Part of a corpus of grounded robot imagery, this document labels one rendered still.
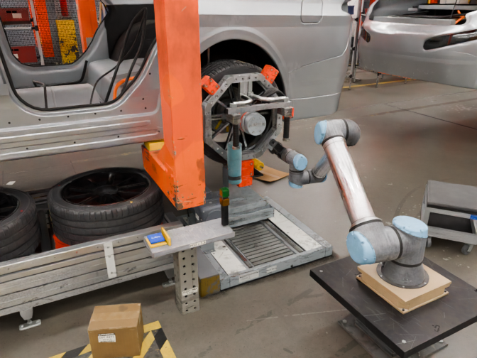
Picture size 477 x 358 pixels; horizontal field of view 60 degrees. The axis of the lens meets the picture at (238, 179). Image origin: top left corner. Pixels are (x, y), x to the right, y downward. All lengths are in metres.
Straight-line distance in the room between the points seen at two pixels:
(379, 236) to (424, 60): 2.96
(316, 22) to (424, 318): 1.93
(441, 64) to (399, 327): 3.10
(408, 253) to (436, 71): 2.88
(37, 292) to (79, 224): 0.39
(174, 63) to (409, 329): 1.52
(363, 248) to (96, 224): 1.37
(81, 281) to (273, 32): 1.85
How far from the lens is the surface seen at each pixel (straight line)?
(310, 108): 3.05
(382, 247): 1.86
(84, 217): 2.35
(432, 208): 2.95
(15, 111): 2.46
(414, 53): 4.64
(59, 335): 2.37
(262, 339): 2.18
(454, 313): 2.08
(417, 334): 1.91
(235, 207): 2.85
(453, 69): 4.53
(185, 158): 2.09
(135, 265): 2.37
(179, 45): 1.97
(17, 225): 2.39
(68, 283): 2.35
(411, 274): 2.02
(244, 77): 2.54
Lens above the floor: 1.53
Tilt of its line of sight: 23 degrees down
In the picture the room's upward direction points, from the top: straight up
